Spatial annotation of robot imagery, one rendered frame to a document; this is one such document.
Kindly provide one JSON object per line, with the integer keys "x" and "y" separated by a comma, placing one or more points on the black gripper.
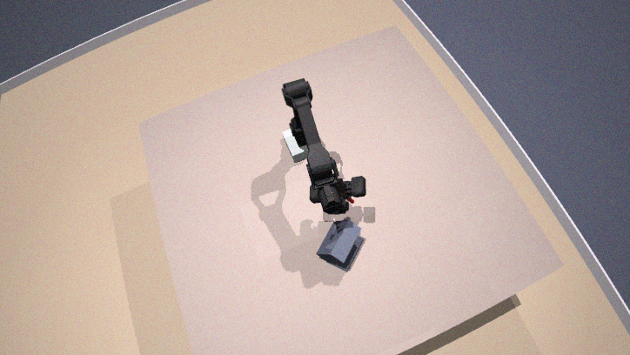
{"x": 355, "y": 188}

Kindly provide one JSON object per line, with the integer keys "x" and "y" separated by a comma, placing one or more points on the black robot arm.
{"x": 298, "y": 96}

